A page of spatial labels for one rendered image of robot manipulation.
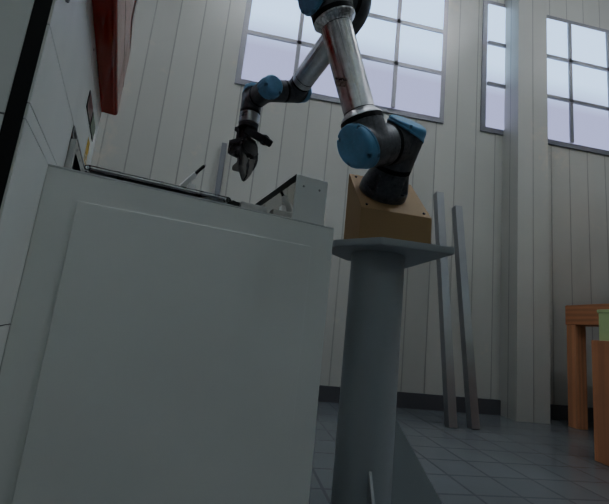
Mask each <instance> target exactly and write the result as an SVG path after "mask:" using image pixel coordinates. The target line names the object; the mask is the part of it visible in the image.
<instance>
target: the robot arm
mask: <svg viewBox="0 0 609 504"><path fill-rule="evenodd" d="M371 2H372V0H298V5H299V9H300V11H301V12H302V13H303V14H305V16H310V17H311V19H312V23H313V26H314V29H315V31H316V32H317V33H319V34H321V36H320V37H319V39H318V40H317V42H316V43H315V45H314V46H313V47H312V49H311V50H310V52H309V53H308V55H307V56H306V58H305V59H304V60H303V62H302V63H301V65H300V66H299V68H298V69H297V70H296V72H295V73H294V75H293V76H292V78H291V79H290V80H280V79H279V78H278V77H276V76H275V75H272V74H271V75H267V76H266V77H263V78H262V79H261V80H260V81H259V82H258V83H254V82H250V83H247V84H245V86H244V89H243V92H242V100H241V107H240V115H239V122H238V123H239V125H238V126H237V127H235V131H236V132H237V135H236V139H232V140H229V146H228V154H229V155H231V156H233V157H235V158H237V162H236V163H235V164H234V165H233V166H232V170H233V171H237V172H239V174H240V177H241V180H242V181H246V180H247V179H248V177H249V176H250V175H251V173H252V171H253V170H254V169H255V167H256V165H257V162H258V146H257V143H256V141H255V140H257V141H259V142H260V144H261V145H264V146H268V147H270V146H271V145H272V143H273V141H272V140H271V139H270V138H269V137H268V136H267V135H264V134H261V133H259V132H257V131H258V127H259V121H260V114H261V108H262V107H263V106H265V105H266V104H268V103H270V102H280V103H304V102H307V101H308V100H309V99H310V96H311V94H312V89H311V87H312V86H313V85H314V83H315V82H316V81H317V79H318V78H319V77H320V75H321V74H322V73H323V72H324V70H325V69H326V68H327V66H328V65H329V64H330V67H331V71H332V74H333V78H334V82H335V85H336V89H337V93H338V96H339V100H340V104H341V107H342V111H343V115H344V119H343V120H342V122H341V124H340V125H341V130H340V132H339V134H338V138H339V140H337V148H338V152H339V155H340V157H341V158H342V160H343V161H344V162H345V163H346V164H347V165H349V166H350V167H352V168H356V169H369V170H368V171H367V172H366V174H365V175H364V176H363V178H362V179H361V182H360V185H359V188H360V190H361V191H362V193H363V194H365V195H366V196H367V197H369V198H371V199H373V200H375V201H378V202H380V203H384V204H389V205H400V204H403V203H404V202H405V201H406V198H407V196H408V186H409V176H410V173H411V171H412V168H413V166H414V163H415V161H416V159H417V156H418V154H419V151H420V149H421V146H422V144H423V143H424V139H425V136H426V129H425V128H424V127H423V126H422V125H420V124H418V123H416V122H414V121H412V120H410V119H407V118H404V117H401V116H398V115H390V116H389V118H388V119H387V123H386V122H385V119H384V115H383V112H382V110H381V109H379V108H377V107H375V105H374V101H373V97H372V94H371V90H370V86H369V83H368V79H367V75H366V72H365V68H364V64H363V61H362V57H361V53H360V50H359V46H358V42H357V39H356V35H357V33H358V32H359V31H360V29H361V28H362V27H363V25H364V24H365V22H366V20H367V18H368V15H369V13H370V9H371ZM252 138H253V139H255V140H253V139H252ZM229 148H230V149H229ZM248 158H250V159H248Z"/></svg>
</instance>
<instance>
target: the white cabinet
mask: <svg viewBox="0 0 609 504"><path fill-rule="evenodd" d="M333 234H334V229H330V228H325V227H321V226H316V225H312V224H307V223H303V222H298V221H294V220H289V219H285V218H280V217H276V216H271V215H267V214H262V213H258V212H253V211H249V210H244V209H240V208H235V207H231V206H226V205H222V204H217V203H213V202H208V201H204V200H199V199H195V198H190V197H186V196H181V195H177V194H172V193H168V192H163V191H159V190H154V189H150V188H145V187H141V186H136V185H132V184H127V183H123V182H118V181H113V180H109V179H104V178H100V177H95V176H91V175H86V174H82V173H77V172H73V171H68V170H64V169H59V168H55V167H50V166H48V167H47V172H46V176H45V180H44V184H43V189H42V193H41V197H40V201H39V206H38V210H37V214H36V218H35V223H34V227H33V231H32V235H31V240H30V244H29V248H28V252H27V257H26V261H25V265H24V269H23V274H22V278H21V282H20V286H19V291H18V295H17V299H16V303H15V308H14V312H13V316H12V320H11V325H10V329H9V333H8V337H7V342H6V346H5V350H4V354H3V359H2V363H1V367H0V504H309V494H310V483H311V472H312V461H313V451H314V440H315V429H316V418H317V407H318V397H319V386H320V375H321V364H322V353H323V342H324V332H325V321H326V310H327V299H328V288H329V277H330V267H331V256H332V245H333Z"/></svg>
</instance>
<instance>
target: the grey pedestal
mask: <svg viewBox="0 0 609 504"><path fill-rule="evenodd" d="M332 254H333V255H335V256H338V257H340V258H342V259H345V260H347V261H351V267H350V279H349V291H348V303H347V315H346V327H345V339H344V351H343V363H342V375H341V387H340V399H339V411H338V423H337V435H336V447H335V459H334V471H333V483H332V495H331V504H442V502H441V500H440V498H439V496H438V494H437V493H436V491H435V489H434V487H433V485H432V484H431V482H430V480H429V478H428V476H427V474H426V473H425V471H424V469H423V467H422V465H421V464H420V462H419V460H418V458H417V456H416V454H415V453H414V451H413V449H412V447H411V445H410V444H409V442H408V440H407V438H406V436H405V434H404V433H403V431H402V429H401V427H400V425H399V424H398V422H397V420H396V405H397V387H398V370H399V353H400V335H401V318H402V301H403V284H404V268H409V267H412V266H416V265H419V264H422V263H426V262H429V261H433V260H436V259H440V258H443V257H447V256H450V255H454V254H455V248H454V247H449V246H442V245H435V244H428V243H421V242H414V241H407V240H400V239H393V238H386V237H372V238H355V239H339V240H334V241H333V245H332Z"/></svg>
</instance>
